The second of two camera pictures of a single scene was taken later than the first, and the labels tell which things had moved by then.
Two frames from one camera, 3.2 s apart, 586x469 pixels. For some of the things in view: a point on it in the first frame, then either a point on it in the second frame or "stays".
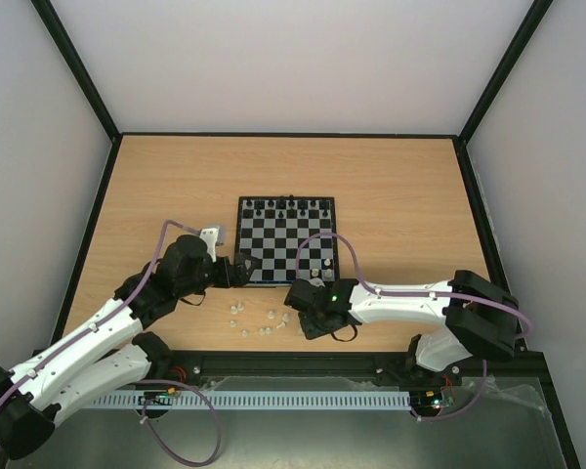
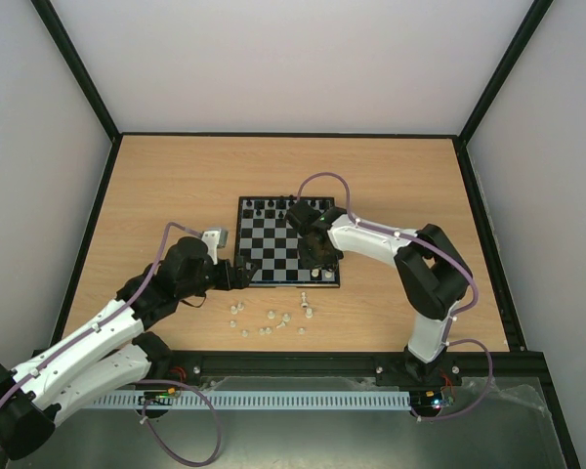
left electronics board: (159, 398) stays
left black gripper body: (224, 279) stays
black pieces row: (284, 209) stays
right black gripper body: (313, 326) → (319, 251)
